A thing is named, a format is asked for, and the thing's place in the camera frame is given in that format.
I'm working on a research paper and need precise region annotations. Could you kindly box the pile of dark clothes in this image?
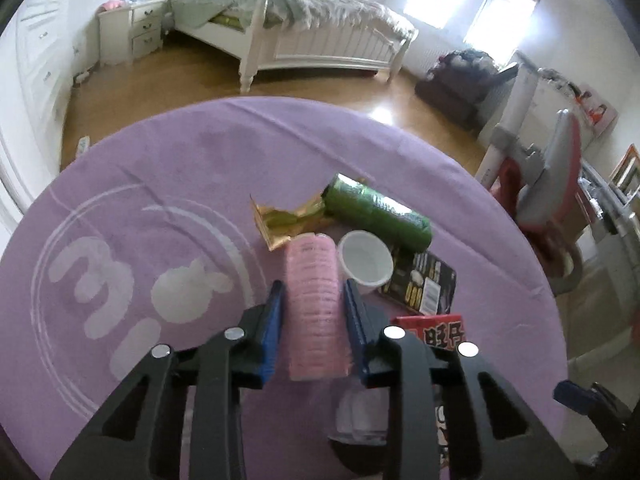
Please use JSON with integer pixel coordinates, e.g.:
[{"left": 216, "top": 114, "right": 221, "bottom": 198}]
[{"left": 437, "top": 50, "right": 501, "bottom": 77}]

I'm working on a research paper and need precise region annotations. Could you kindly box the purple round mat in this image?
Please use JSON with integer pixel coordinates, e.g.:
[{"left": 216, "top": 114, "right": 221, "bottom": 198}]
[{"left": 0, "top": 96, "right": 568, "bottom": 480}]

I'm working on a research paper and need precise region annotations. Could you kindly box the black printed box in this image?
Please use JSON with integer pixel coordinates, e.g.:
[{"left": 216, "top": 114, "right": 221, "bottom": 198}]
[{"left": 375, "top": 246, "right": 457, "bottom": 317}]

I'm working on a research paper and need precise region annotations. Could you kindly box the red white printed box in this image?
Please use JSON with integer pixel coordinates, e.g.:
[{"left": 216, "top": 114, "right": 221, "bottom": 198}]
[{"left": 391, "top": 312, "right": 468, "bottom": 468}]

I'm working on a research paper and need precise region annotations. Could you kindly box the white wardrobe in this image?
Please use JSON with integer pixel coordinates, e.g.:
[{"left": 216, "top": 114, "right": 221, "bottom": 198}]
[{"left": 0, "top": 0, "right": 81, "bottom": 211}]

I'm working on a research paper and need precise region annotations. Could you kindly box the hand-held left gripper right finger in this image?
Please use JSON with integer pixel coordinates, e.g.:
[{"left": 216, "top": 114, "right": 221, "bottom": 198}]
[{"left": 342, "top": 278, "right": 573, "bottom": 480}]

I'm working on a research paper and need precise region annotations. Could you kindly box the bright window with blind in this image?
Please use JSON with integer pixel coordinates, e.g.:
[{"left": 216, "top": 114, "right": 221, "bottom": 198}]
[{"left": 462, "top": 0, "right": 543, "bottom": 58}]

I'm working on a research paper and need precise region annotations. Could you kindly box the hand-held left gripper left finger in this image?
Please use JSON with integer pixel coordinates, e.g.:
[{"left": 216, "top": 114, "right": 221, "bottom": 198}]
[{"left": 50, "top": 280, "right": 287, "bottom": 480}]

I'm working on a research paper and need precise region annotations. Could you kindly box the white nightstand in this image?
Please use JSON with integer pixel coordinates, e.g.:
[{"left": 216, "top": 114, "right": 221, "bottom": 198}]
[{"left": 97, "top": 0, "right": 171, "bottom": 66}]

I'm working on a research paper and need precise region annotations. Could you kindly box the red photo print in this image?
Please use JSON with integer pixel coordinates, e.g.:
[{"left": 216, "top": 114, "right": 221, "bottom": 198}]
[{"left": 575, "top": 87, "right": 621, "bottom": 136}]

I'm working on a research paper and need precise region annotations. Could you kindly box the dark brown sofa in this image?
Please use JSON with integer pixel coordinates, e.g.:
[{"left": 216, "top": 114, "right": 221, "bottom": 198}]
[{"left": 415, "top": 60, "right": 518, "bottom": 131}]

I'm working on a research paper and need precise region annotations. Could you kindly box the white wooden bed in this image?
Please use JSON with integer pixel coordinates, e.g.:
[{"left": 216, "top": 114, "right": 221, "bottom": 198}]
[{"left": 167, "top": 0, "right": 420, "bottom": 93}]

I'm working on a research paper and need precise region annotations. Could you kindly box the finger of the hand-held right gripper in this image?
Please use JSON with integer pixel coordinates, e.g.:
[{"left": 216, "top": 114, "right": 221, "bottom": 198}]
[{"left": 553, "top": 380, "right": 596, "bottom": 409}]

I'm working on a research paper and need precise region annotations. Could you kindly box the pink grey study chair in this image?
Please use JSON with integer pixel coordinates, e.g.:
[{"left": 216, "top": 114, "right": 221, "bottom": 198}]
[{"left": 475, "top": 62, "right": 586, "bottom": 281}]

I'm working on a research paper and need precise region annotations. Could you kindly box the gold foil wrapper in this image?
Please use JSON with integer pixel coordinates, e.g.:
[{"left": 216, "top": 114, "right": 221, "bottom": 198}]
[{"left": 250, "top": 194, "right": 333, "bottom": 252}]

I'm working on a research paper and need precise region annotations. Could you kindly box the green shiny snack packet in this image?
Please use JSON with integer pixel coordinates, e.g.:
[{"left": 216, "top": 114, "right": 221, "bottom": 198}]
[{"left": 322, "top": 173, "right": 432, "bottom": 253}]

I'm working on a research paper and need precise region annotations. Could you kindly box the pink ridged cup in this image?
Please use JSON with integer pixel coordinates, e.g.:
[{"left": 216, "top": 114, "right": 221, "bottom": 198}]
[{"left": 285, "top": 234, "right": 351, "bottom": 382}]

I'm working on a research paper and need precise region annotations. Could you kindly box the white dresser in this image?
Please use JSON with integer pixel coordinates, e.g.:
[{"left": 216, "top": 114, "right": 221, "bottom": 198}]
[{"left": 520, "top": 67, "right": 591, "bottom": 133}]

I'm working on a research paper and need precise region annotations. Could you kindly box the wooden picture frame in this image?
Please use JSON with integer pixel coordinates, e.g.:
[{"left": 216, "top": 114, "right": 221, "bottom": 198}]
[{"left": 607, "top": 144, "right": 640, "bottom": 193}]

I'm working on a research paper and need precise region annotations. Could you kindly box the pale green quilt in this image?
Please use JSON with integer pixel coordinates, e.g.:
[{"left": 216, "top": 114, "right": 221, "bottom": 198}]
[{"left": 172, "top": 0, "right": 416, "bottom": 36}]

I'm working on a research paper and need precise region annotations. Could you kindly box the white paper cup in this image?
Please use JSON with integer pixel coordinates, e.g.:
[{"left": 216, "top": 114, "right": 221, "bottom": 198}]
[{"left": 337, "top": 230, "right": 394, "bottom": 288}]

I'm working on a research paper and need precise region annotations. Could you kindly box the clear plastic cup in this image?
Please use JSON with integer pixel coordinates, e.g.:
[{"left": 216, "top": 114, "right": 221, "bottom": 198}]
[{"left": 332, "top": 390, "right": 391, "bottom": 443}]

